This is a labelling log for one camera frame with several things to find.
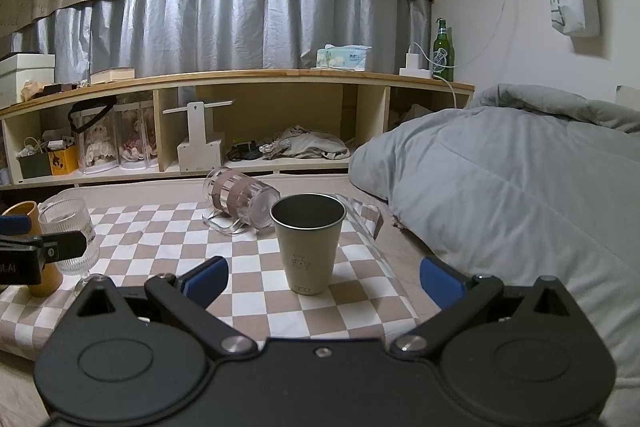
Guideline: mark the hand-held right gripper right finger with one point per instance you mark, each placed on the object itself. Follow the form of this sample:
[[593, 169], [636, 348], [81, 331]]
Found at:
[[439, 281]]

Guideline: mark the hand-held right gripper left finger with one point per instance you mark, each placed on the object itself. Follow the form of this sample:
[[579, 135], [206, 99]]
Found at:
[[206, 281]]

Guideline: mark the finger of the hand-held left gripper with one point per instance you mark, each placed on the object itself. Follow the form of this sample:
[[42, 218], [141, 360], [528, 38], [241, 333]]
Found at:
[[65, 244], [14, 224]]

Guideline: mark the ribbed clear glass goblet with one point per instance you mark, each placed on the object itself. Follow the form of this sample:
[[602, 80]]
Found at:
[[64, 217]]

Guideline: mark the clear plastic cup brown band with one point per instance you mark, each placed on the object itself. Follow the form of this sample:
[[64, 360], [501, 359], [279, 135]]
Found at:
[[240, 199]]

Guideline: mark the beige metal cup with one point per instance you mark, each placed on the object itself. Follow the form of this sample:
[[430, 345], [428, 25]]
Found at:
[[308, 252]]

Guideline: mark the yellow mug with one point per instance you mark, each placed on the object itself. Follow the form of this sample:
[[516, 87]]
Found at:
[[47, 279]]

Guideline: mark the brown white checkered cloth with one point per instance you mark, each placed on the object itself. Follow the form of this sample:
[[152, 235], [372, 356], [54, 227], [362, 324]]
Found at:
[[250, 267]]

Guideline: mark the dark green box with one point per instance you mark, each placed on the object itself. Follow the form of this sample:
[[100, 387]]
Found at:
[[34, 166]]

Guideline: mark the yellow small box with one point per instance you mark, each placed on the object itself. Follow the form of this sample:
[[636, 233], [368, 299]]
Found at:
[[64, 162]]

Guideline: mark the clear doll display case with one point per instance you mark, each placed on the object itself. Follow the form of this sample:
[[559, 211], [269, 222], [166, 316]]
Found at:
[[95, 142], [136, 139]]

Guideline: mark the grey duvet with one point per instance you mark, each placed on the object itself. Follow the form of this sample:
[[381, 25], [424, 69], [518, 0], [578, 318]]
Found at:
[[500, 187]]

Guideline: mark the crumpled beige paper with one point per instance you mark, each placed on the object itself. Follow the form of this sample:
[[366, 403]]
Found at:
[[31, 90]]

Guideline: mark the black small gadgets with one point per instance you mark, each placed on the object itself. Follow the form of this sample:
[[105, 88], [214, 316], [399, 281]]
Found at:
[[242, 150]]

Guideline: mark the white wooden stand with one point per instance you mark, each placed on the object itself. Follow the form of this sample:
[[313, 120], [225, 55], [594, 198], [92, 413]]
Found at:
[[200, 142]]

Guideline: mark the dark brown flat box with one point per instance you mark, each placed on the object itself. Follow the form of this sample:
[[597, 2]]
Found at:
[[59, 88]]

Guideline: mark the white storage box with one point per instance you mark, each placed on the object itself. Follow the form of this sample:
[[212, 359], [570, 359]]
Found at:
[[22, 74]]

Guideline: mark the grey clothes pile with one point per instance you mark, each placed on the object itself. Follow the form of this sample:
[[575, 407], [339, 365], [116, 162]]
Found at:
[[312, 142]]

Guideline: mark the cream flat box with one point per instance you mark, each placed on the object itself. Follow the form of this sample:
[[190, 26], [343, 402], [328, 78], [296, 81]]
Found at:
[[112, 74]]

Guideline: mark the wooden shelf unit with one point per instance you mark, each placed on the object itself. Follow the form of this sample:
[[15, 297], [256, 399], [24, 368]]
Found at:
[[280, 79]]

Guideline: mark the white power adapter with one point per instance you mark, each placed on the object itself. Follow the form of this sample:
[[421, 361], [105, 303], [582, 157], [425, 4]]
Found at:
[[414, 66]]

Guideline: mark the green glass bottle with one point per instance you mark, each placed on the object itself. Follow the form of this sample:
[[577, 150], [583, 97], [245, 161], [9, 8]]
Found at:
[[443, 49]]

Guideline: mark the tissue pack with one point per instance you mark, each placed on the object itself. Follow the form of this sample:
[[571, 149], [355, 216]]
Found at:
[[342, 57]]

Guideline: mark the grey curtain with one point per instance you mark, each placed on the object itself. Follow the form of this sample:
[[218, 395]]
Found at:
[[210, 27]]

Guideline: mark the white pillow corner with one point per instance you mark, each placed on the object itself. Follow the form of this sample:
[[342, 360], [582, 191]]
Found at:
[[629, 97]]

